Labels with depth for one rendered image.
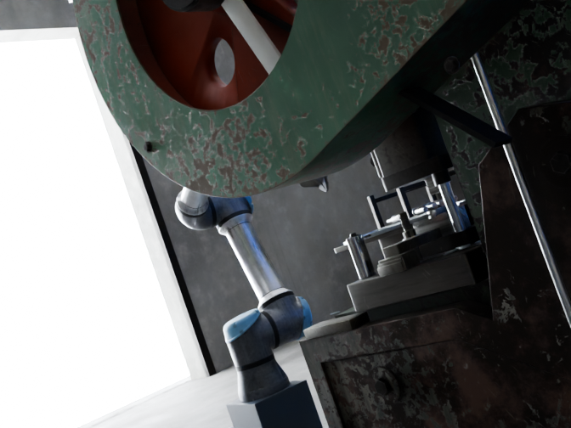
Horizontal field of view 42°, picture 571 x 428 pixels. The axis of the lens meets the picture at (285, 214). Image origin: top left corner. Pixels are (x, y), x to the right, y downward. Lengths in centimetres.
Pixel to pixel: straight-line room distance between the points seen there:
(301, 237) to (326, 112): 658
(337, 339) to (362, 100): 60
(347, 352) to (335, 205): 668
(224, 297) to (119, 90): 545
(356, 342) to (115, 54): 76
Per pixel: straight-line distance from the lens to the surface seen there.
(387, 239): 167
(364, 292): 152
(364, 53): 110
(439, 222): 155
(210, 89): 146
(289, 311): 218
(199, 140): 139
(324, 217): 802
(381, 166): 161
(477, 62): 121
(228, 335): 214
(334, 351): 157
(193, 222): 225
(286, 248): 754
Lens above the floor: 81
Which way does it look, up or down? 3 degrees up
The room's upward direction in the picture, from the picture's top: 19 degrees counter-clockwise
